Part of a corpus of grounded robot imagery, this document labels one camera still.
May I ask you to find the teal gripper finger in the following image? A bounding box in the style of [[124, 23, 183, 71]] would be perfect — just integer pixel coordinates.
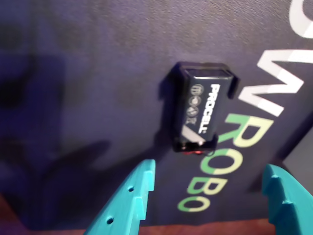
[[84, 159, 156, 235], [263, 164, 313, 235]]

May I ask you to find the small black battery pack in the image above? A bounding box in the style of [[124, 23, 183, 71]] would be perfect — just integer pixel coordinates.
[[168, 62, 242, 156]]

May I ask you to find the black WOWROBO mat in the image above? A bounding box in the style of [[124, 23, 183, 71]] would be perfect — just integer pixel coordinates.
[[0, 0, 313, 228]]

